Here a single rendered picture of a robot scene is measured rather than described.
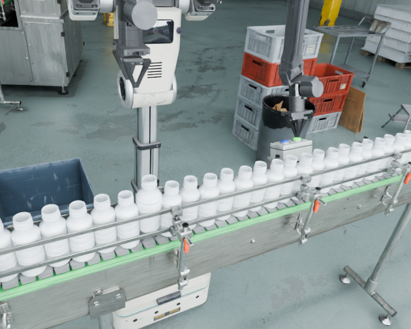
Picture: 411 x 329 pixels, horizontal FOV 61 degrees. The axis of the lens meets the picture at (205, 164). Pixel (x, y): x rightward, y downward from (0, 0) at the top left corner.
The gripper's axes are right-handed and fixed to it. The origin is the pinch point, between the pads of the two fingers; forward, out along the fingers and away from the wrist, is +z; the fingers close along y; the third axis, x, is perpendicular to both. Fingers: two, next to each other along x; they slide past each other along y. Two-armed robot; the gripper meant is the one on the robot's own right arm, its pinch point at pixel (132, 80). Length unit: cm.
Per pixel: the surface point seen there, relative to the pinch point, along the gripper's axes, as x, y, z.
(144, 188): -2.4, 15.9, 22.7
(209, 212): 16.4, 18.3, 34.4
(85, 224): -17.7, 17.6, 28.1
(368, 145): 81, 17, 25
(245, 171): 29.9, 14.4, 25.7
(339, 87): 285, -169, 86
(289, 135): 165, -106, 95
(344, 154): 70, 17, 26
